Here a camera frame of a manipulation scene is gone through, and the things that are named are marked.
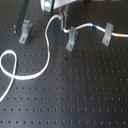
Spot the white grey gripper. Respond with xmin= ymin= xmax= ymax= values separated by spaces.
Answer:
xmin=40 ymin=0 xmax=79 ymax=29

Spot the grey cable clip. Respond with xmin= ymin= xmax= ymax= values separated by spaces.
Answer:
xmin=19 ymin=20 xmax=33 ymax=44
xmin=102 ymin=23 xmax=113 ymax=46
xmin=66 ymin=27 xmax=78 ymax=51

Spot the right grey cable clip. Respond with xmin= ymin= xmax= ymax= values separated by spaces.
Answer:
xmin=102 ymin=23 xmax=113 ymax=46

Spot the middle grey cable clip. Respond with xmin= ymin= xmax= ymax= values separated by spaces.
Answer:
xmin=66 ymin=27 xmax=78 ymax=51

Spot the left grey cable clip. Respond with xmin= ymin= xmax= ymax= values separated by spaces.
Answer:
xmin=19 ymin=20 xmax=33 ymax=44

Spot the dark green metal post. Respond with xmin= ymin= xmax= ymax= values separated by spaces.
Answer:
xmin=15 ymin=0 xmax=29 ymax=36

